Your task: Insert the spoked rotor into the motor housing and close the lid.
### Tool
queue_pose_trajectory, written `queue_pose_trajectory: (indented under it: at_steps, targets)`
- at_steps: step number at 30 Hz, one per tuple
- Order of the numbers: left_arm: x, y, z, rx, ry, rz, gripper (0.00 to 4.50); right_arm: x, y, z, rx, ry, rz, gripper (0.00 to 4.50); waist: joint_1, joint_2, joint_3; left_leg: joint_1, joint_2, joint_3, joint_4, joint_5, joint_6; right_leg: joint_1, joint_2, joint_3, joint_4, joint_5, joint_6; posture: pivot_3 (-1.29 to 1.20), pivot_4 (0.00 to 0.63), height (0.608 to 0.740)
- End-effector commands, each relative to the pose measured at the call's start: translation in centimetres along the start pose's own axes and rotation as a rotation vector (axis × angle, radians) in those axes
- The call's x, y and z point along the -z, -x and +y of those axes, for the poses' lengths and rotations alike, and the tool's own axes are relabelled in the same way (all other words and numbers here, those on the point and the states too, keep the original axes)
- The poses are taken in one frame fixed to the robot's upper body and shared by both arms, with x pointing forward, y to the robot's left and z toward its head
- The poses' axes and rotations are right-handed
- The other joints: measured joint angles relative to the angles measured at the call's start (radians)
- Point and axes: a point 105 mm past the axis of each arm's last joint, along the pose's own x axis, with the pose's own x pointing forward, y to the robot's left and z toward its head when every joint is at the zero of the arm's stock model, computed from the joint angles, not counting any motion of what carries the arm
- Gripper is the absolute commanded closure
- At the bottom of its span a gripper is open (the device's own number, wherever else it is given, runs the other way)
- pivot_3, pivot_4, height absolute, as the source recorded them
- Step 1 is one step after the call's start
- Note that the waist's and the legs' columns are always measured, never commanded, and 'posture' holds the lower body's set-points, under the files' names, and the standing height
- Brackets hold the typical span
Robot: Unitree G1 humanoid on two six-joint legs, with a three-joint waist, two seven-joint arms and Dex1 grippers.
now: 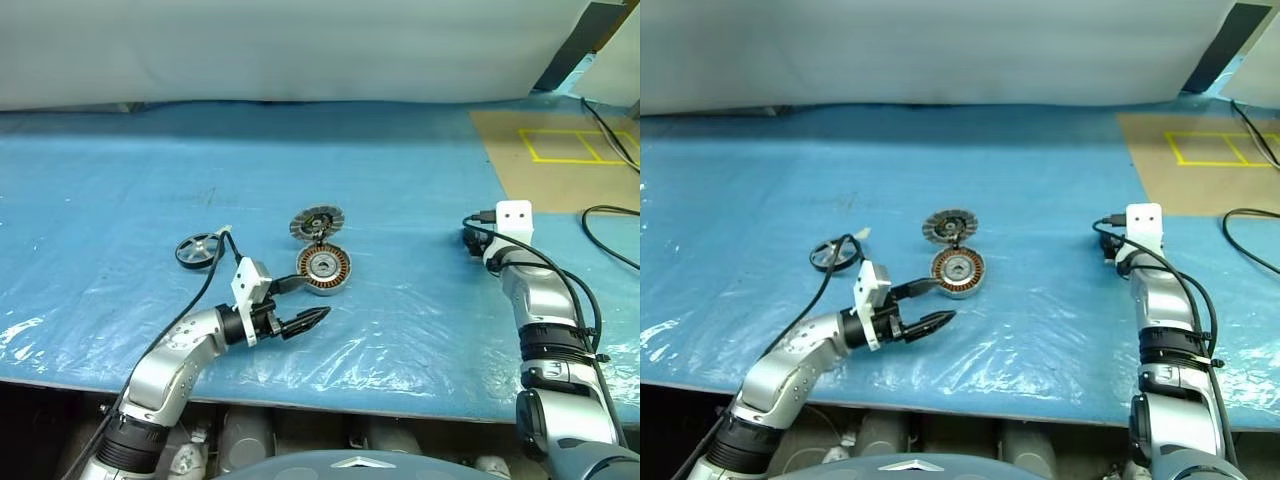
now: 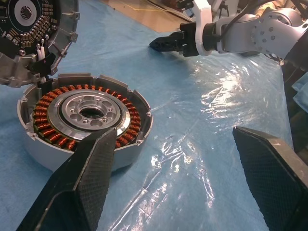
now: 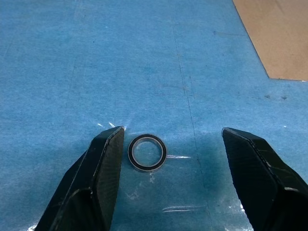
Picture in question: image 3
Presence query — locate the small black steel bearing ring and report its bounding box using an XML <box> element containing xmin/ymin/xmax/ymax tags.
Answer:
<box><xmin>127</xmin><ymin>133</ymin><xmax>168</xmax><ymax>173</ymax></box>

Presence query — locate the blue table mat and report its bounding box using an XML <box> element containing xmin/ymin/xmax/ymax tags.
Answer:
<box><xmin>0</xmin><ymin>0</ymin><xmax>308</xmax><ymax>231</ymax></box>

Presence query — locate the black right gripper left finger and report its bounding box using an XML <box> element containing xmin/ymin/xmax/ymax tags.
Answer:
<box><xmin>35</xmin><ymin>126</ymin><xmax>126</xmax><ymax>231</ymax></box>

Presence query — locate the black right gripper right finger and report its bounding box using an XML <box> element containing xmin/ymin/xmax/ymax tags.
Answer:
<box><xmin>221</xmin><ymin>127</ymin><xmax>308</xmax><ymax>231</ymax></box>

